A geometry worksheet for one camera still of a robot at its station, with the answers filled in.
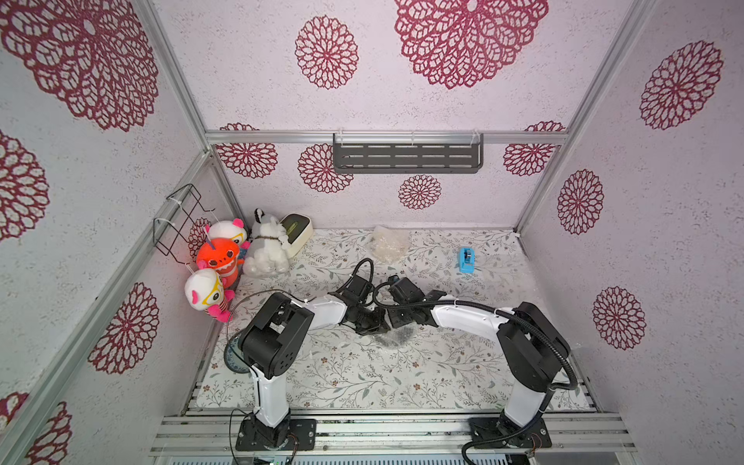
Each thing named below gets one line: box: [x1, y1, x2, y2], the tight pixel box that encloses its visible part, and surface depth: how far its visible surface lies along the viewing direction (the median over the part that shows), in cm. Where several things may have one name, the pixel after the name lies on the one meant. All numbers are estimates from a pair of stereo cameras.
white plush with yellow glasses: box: [184, 268, 235, 323], surface depth 82 cm
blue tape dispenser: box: [459, 247, 476, 275], surface depth 111 cm
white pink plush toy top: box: [204, 217, 251, 250], surface depth 97 cm
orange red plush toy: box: [196, 237, 241, 291], surface depth 91 cm
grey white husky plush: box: [243, 207, 289, 277], surface depth 102 cm
